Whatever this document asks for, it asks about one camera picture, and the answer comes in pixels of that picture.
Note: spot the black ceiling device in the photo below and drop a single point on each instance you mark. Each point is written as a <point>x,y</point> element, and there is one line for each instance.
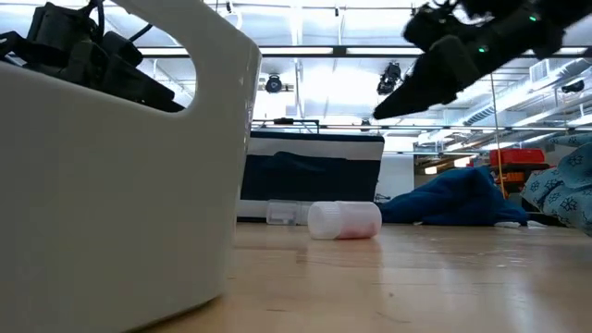
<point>573,86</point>

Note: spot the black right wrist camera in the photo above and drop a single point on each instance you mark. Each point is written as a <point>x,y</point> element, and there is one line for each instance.
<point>427,28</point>

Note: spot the thin black frame beam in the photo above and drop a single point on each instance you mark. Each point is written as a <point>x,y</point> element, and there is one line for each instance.
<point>416,127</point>

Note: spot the clear pill bottle ribbed cap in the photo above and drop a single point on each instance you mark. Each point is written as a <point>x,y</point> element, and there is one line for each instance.
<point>344,219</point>

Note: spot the round black ceiling lamp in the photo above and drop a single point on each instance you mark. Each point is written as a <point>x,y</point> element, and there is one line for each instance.
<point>274,84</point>

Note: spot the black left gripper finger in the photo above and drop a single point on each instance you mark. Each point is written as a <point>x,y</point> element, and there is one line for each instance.
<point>143,92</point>

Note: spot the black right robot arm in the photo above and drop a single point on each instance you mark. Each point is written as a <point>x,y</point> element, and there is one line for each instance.
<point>518,32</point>

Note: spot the blue and white fabric basket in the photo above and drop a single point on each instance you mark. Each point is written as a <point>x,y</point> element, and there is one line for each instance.
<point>314,176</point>

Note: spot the white plastic bin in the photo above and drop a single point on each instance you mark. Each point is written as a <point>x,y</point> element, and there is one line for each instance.
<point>115,208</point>

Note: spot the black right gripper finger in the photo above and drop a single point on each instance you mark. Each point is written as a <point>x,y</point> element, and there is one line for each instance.
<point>407,99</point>

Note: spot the red storage bin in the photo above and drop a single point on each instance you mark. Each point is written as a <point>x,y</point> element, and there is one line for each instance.
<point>515,156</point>

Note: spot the small clear plastic container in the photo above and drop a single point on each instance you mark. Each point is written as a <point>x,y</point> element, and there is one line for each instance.
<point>282,213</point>

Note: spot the light blue patterned gown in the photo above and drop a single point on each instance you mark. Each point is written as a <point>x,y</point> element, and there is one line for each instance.
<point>564,185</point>

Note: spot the dark blue cloth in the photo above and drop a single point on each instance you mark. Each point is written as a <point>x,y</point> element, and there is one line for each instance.
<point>453,199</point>

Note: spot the black shelf rack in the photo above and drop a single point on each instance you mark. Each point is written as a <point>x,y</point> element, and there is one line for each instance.
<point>532,167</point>

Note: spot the thick black frame beam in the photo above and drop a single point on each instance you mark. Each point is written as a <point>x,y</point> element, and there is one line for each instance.
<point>342,51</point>

